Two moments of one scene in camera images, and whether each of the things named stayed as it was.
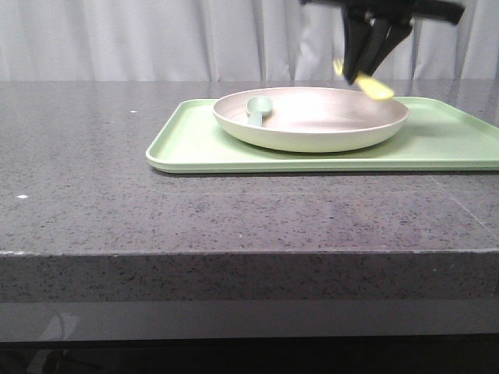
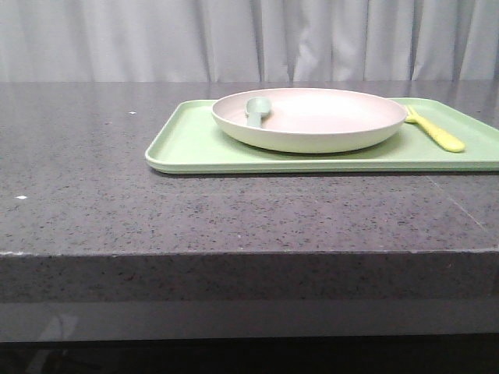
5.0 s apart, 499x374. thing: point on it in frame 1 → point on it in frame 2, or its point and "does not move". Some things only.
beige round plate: (307, 119) does not move
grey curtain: (226, 40) does not move
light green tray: (438, 134) does not move
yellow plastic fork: (374, 87) → (447, 142)
